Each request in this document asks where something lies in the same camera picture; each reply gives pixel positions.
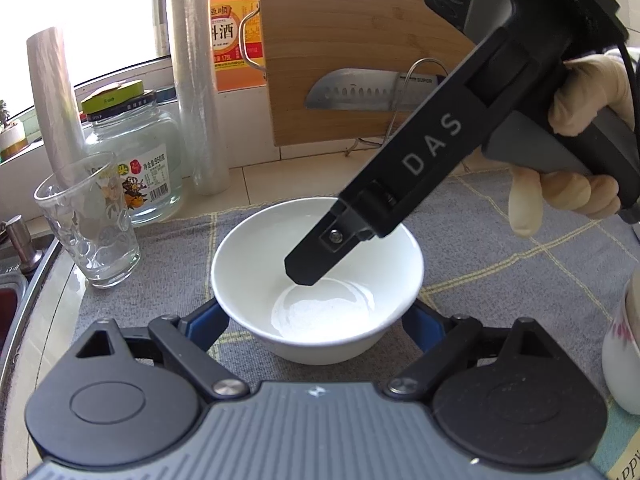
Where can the orange cooking wine bottle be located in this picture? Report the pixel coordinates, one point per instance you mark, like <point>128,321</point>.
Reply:
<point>230,35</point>

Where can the small potted plant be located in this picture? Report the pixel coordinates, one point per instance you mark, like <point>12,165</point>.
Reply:
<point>12,137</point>

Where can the stainless steel sink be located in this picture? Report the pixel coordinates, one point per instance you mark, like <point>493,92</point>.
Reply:
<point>12,320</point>

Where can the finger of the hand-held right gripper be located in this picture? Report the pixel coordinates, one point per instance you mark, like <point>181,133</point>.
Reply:
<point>320,255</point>

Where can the white floral bowl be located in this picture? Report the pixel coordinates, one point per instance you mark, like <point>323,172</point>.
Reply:
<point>250,270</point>
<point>625,360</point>

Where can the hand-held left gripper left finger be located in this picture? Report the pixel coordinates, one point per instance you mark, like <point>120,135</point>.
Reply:
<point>202,322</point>

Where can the clear cling film roll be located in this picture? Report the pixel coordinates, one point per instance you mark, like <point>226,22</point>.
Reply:
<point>197,85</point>

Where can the green lid glass jar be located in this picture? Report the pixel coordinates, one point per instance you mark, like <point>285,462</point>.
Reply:
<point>155,160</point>

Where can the wooden cutting board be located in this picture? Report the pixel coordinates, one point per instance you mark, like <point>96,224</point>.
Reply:
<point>350,20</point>

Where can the checked kitchen towel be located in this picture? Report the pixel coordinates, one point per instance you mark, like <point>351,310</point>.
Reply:
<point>500,260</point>

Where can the person's right hand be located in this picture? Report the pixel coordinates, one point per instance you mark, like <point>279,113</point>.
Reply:
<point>590,90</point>

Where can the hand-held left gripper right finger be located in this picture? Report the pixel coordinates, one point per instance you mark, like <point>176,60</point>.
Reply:
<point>417,325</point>

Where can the beige paper roll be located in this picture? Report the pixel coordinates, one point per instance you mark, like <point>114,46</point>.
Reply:
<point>52,90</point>

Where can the clear glass tumbler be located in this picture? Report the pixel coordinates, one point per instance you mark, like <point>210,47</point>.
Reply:
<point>90,240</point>

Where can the window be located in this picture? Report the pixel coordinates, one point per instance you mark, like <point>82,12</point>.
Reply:
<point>100,10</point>

